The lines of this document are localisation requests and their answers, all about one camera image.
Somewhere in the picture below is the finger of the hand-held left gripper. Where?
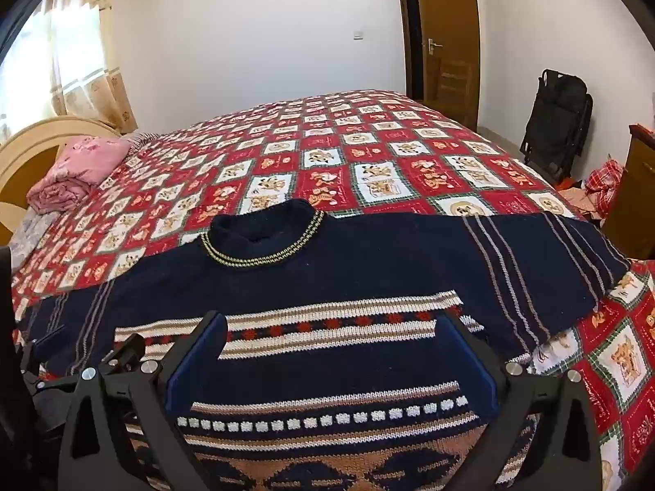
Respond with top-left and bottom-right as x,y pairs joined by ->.
99,333 -> 150,387
19,324 -> 70,396

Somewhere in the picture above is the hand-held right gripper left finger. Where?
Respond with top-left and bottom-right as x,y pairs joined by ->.
60,311 -> 229,491

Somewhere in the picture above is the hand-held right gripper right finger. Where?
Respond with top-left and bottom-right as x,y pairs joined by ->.
434,311 -> 603,491

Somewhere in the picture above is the navy patterned knit sweater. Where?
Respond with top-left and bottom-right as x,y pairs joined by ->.
20,198 -> 631,491

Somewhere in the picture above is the grey pillow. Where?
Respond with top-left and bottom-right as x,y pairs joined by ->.
7,209 -> 57,267

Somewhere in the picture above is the cream wooden headboard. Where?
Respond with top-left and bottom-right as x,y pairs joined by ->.
0,117 -> 121,246

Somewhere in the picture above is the pink folded blanket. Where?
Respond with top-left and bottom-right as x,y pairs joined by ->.
27,135 -> 133,214

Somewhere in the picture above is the orange cloth pile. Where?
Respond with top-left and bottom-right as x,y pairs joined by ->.
558,179 -> 605,222

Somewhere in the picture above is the red printed bear blanket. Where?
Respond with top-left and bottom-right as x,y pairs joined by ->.
10,89 -> 655,491

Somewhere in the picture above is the red plaid cloth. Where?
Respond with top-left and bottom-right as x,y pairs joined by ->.
583,160 -> 625,213

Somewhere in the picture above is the brown wooden cabinet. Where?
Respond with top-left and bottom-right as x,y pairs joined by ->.
601,124 -> 655,261

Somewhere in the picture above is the black folded chair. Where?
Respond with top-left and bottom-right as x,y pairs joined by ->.
519,68 -> 594,180

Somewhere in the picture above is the beige patterned curtain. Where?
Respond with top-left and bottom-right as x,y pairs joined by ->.
0,0 -> 138,136

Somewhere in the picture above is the brown wooden door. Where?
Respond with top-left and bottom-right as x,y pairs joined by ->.
412,0 -> 482,131

